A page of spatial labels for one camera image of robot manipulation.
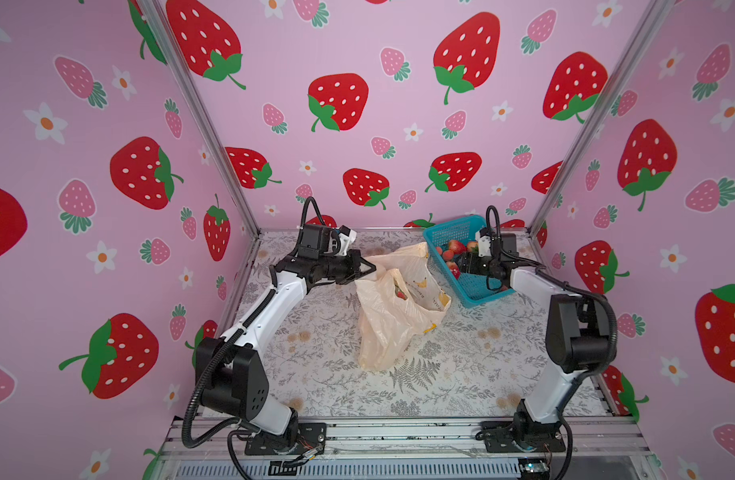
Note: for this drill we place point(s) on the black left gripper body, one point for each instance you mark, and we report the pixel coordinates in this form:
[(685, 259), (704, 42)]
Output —
[(334, 269)]

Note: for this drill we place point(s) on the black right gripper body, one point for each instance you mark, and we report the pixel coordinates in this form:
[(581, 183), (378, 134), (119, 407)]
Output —
[(480, 265)]

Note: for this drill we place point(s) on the translucent orange plastic bag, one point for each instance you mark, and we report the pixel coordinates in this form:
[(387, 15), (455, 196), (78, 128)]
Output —
[(387, 324)]

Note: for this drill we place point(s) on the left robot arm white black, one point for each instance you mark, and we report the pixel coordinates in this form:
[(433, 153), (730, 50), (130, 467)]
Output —
[(229, 375)]

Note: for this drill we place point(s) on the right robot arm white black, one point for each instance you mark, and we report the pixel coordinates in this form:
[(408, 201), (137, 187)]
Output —
[(580, 340)]

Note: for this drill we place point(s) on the teal plastic basket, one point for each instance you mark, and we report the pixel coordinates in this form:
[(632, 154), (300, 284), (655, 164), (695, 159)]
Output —
[(470, 289)]

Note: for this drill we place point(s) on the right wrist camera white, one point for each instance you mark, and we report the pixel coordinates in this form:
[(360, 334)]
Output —
[(485, 246)]

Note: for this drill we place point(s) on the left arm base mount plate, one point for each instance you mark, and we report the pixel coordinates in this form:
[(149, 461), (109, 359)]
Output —
[(298, 439)]

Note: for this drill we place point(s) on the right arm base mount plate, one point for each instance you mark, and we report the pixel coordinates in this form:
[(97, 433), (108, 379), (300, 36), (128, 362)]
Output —
[(520, 437)]

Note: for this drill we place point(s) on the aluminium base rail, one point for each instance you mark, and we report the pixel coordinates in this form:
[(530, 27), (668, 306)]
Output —
[(423, 448)]

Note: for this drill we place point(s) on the aluminium frame post right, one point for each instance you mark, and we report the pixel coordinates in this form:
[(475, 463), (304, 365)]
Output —
[(648, 27)]

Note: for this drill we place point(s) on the aluminium frame post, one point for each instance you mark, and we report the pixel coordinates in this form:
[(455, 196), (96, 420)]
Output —
[(648, 27), (164, 37)]

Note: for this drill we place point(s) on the aluminium frame post left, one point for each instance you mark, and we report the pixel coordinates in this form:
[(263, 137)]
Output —
[(164, 37)]

